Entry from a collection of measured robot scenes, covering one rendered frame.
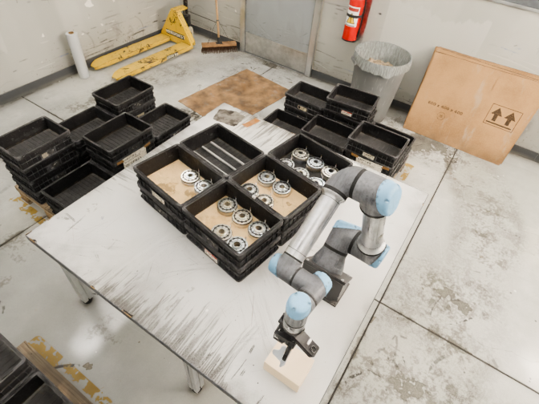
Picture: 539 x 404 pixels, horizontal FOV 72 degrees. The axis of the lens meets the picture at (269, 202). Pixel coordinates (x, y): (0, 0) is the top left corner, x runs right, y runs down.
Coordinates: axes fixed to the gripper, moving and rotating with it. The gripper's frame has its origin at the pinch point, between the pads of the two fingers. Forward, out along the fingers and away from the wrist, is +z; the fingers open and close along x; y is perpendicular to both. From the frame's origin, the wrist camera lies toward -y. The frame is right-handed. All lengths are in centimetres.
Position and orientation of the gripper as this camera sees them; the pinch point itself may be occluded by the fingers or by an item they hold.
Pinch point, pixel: (292, 351)
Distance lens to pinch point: 149.5
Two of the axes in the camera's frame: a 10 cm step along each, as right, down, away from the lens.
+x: -5.5, 5.8, -6.0
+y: -8.3, -4.4, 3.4
